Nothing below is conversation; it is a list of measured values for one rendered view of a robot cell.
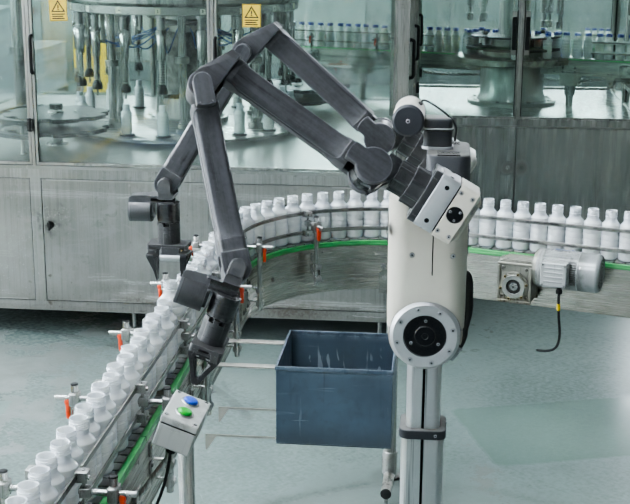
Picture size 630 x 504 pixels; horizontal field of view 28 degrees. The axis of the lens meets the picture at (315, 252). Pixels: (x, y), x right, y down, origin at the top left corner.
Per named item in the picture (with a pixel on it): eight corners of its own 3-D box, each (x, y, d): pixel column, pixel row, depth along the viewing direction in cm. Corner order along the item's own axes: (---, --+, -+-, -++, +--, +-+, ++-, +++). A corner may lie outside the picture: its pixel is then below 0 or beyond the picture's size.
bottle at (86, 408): (98, 490, 246) (95, 412, 242) (68, 489, 246) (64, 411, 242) (105, 477, 252) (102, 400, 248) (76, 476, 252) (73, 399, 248)
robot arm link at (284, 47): (263, 9, 294) (269, 7, 304) (225, 53, 297) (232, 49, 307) (403, 138, 298) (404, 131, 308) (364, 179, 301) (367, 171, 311)
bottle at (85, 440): (72, 489, 246) (68, 410, 242) (101, 491, 246) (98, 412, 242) (62, 502, 241) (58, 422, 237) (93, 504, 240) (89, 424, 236)
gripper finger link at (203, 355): (176, 381, 251) (191, 340, 249) (183, 369, 258) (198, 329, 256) (207, 394, 251) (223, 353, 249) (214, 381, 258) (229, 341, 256)
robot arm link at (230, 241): (215, 69, 252) (210, 86, 263) (186, 73, 251) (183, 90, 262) (256, 276, 246) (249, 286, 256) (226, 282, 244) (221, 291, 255)
